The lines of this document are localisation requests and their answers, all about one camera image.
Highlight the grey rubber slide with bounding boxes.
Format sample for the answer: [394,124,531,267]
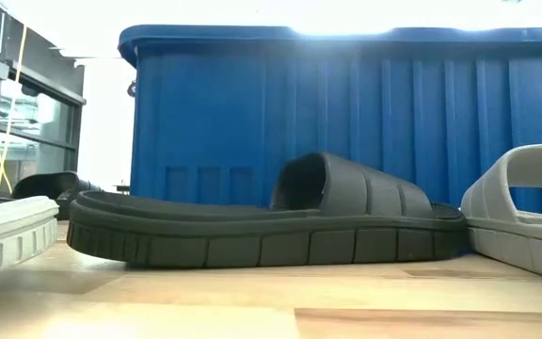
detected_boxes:
[0,195,60,285]
[460,142,542,286]

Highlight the blue plastic bin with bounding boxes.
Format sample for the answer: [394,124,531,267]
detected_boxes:
[118,24,542,218]

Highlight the dark framed glass partition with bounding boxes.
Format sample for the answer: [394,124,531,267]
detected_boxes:
[0,0,88,189]

